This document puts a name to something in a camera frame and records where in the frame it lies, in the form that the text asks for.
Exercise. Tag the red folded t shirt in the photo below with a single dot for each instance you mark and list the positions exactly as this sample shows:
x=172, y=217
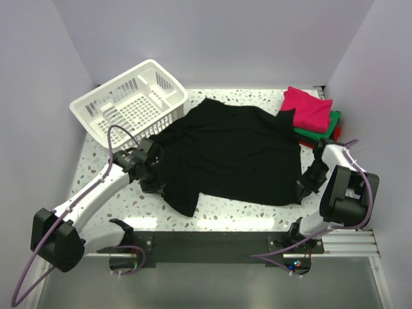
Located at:
x=310, y=139

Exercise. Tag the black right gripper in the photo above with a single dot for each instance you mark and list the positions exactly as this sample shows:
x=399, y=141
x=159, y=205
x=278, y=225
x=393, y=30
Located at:
x=304, y=188

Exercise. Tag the pink folded t shirt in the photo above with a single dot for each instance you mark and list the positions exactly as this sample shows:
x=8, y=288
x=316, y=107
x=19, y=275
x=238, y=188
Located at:
x=310, y=113

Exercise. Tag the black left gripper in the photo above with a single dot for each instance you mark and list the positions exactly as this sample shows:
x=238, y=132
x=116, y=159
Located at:
x=156, y=186

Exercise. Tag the white plastic laundry basket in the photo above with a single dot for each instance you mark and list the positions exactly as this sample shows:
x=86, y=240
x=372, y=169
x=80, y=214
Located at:
x=143, y=100

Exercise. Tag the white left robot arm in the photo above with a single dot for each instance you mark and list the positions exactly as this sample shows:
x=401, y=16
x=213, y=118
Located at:
x=57, y=234

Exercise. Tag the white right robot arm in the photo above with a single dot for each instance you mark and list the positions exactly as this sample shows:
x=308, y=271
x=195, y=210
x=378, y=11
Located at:
x=348, y=199

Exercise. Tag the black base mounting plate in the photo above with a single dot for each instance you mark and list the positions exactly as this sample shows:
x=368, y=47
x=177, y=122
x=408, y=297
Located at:
x=204, y=247

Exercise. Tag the black t shirt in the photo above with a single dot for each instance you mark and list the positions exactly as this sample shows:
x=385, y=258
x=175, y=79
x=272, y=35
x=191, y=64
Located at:
x=235, y=152

